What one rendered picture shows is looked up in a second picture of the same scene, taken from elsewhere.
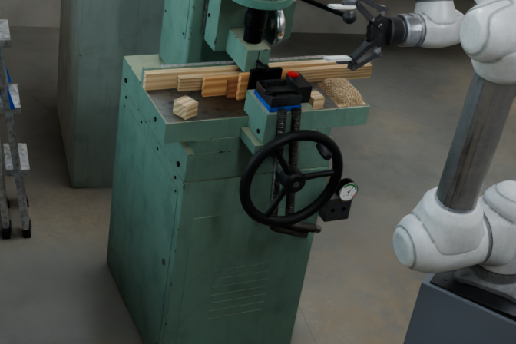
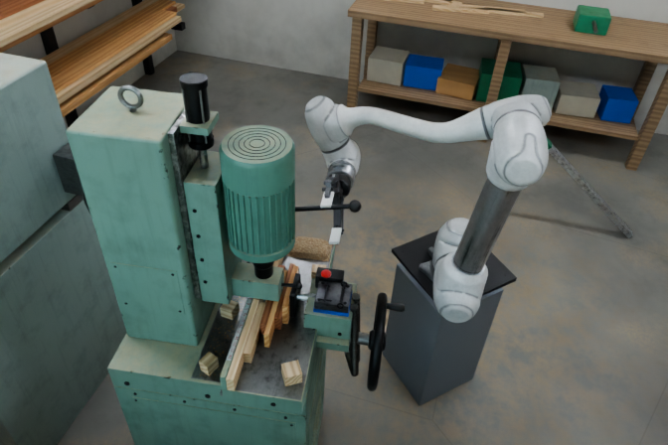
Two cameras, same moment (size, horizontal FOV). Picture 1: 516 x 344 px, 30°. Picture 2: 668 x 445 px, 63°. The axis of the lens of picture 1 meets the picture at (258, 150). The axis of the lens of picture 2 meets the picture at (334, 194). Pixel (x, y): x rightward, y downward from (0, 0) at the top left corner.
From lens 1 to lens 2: 1.82 m
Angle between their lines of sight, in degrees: 45
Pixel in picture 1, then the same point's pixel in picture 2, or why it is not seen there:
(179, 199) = (300, 427)
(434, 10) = (349, 151)
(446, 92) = not seen: hidden behind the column
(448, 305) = not seen: hidden behind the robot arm
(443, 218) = (479, 280)
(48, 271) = not seen: outside the picture
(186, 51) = (192, 321)
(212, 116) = (305, 357)
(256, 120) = (333, 328)
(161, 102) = (262, 386)
